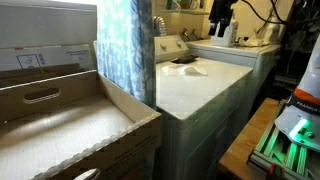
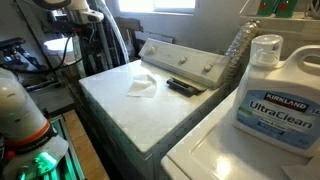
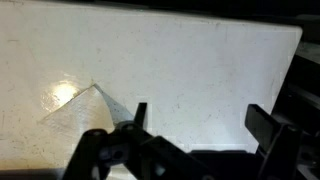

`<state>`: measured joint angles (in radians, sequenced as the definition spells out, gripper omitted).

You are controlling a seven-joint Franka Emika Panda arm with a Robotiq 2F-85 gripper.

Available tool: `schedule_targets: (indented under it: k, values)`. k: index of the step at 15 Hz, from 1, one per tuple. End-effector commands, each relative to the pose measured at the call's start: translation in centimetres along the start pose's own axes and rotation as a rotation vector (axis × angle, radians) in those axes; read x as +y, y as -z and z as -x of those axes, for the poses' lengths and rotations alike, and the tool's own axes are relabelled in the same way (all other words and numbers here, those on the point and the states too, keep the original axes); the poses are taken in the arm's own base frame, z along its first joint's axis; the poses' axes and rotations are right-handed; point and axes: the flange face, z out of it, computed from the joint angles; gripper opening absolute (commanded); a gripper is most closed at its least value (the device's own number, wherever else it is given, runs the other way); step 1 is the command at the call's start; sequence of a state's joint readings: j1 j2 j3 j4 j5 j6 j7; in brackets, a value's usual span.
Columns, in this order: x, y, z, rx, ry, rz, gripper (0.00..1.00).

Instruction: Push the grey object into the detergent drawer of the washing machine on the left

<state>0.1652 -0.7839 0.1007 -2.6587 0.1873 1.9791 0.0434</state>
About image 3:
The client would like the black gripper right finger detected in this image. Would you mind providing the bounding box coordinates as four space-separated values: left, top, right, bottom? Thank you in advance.
245 104 282 154

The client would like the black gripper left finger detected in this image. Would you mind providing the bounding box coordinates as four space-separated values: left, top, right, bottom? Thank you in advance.
134 102 147 127

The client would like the clear plastic bag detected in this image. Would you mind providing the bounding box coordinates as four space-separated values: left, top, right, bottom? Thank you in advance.
39 83 136 139

